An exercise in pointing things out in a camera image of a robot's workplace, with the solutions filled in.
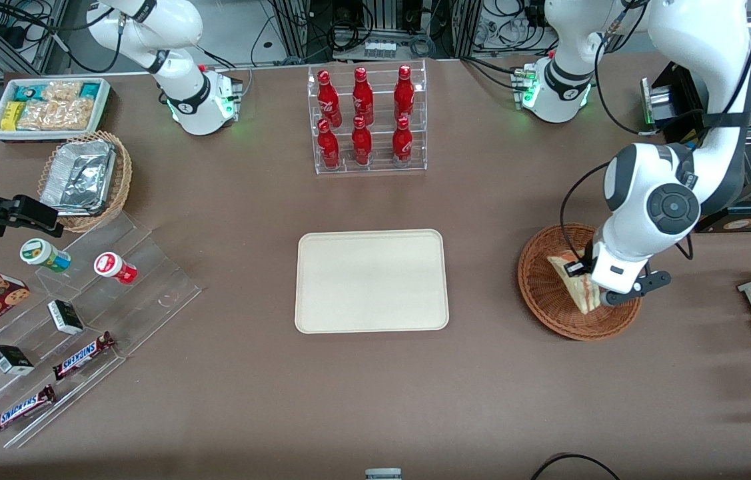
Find triangle sandwich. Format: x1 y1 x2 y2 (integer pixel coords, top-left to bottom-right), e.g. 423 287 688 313
546 250 602 315

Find round brown wicker basket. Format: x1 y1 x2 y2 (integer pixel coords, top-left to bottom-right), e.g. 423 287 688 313
517 223 644 342

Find oval wicker basket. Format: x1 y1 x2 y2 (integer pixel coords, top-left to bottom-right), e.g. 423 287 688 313
37 131 133 233

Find beige plastic tray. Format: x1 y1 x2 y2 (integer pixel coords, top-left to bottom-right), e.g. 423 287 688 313
295 229 450 334

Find green lid snack cup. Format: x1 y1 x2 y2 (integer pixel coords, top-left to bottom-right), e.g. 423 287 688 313
20 238 72 273

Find aluminium foil container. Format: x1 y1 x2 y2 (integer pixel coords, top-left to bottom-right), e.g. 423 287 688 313
40 139 117 217

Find yellow snack packet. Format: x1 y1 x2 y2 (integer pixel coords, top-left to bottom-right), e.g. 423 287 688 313
1 101 25 132

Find red snack cup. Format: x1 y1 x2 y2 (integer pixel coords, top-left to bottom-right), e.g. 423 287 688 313
94 252 138 285

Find large clear cracker bag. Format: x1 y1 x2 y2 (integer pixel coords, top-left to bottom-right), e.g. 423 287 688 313
18 98 97 131

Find small black box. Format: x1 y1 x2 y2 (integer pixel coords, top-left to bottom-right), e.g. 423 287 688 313
47 299 85 335
0 344 35 375

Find small clear cracker bag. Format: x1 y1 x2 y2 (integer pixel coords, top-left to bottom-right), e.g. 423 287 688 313
42 81 83 103

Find clear acrylic stepped display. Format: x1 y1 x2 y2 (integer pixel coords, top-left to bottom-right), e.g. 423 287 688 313
0 210 203 449

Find Snickers chocolate bar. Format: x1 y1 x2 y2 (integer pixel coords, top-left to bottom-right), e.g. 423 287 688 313
0 385 57 435
53 331 116 381

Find silver electronics box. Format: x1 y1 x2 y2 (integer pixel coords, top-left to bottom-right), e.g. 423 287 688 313
640 78 677 129

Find clear acrylic bottle rack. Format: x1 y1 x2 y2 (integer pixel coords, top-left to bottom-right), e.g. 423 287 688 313
307 59 428 175

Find red cola bottle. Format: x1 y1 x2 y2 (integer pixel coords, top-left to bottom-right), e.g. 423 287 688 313
352 67 375 125
392 115 414 165
351 116 373 166
317 69 343 129
317 119 341 169
394 65 415 121

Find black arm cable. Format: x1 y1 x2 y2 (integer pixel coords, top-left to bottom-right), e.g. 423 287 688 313
560 162 616 264

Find black table edge cable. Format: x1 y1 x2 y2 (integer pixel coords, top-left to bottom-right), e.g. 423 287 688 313
530 453 622 480

